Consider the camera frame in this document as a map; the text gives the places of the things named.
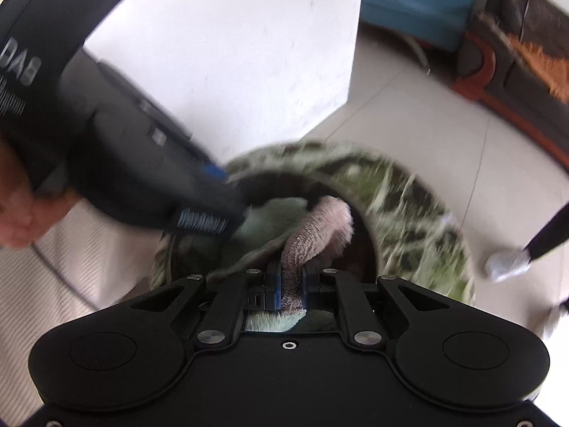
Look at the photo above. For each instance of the person's left leg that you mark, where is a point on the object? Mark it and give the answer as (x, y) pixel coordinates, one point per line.
(66, 284)

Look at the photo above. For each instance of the round green marble table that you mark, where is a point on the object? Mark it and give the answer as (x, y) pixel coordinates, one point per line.
(400, 213)

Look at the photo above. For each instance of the dark leather sofa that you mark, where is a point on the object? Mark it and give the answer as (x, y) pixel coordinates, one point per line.
(524, 66)

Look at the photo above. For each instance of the person's leg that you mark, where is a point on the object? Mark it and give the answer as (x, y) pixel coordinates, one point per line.
(549, 231)
(66, 284)

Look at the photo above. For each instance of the teal bench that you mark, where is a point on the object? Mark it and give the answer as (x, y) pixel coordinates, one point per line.
(413, 4)

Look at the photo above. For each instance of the person's left hand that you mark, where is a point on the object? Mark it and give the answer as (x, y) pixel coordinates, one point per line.
(22, 213)

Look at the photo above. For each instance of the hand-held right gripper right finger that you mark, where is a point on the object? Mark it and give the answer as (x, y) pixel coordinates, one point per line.
(311, 287)

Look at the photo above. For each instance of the orange fringed throw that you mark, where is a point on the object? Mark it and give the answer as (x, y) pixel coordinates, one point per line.
(542, 66)

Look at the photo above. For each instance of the fluffy pink green cloth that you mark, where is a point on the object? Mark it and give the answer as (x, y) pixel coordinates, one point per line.
(311, 235)

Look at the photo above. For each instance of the steel bowl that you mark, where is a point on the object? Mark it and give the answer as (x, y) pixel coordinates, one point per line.
(369, 235)

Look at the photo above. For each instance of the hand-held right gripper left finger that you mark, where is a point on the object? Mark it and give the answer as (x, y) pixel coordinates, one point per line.
(278, 287)

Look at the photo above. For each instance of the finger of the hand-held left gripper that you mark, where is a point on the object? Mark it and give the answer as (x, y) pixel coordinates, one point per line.
(209, 169)
(209, 218)

